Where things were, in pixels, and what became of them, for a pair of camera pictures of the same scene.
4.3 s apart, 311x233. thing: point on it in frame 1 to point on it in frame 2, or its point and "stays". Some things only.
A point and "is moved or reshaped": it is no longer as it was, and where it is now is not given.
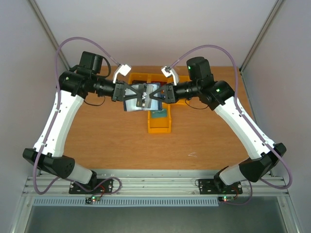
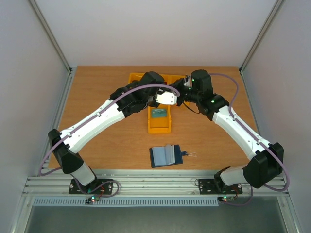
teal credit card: (159, 113) stays
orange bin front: (161, 125) stays
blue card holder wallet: (130, 105) is moved or reshaped
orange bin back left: (135, 78) stays
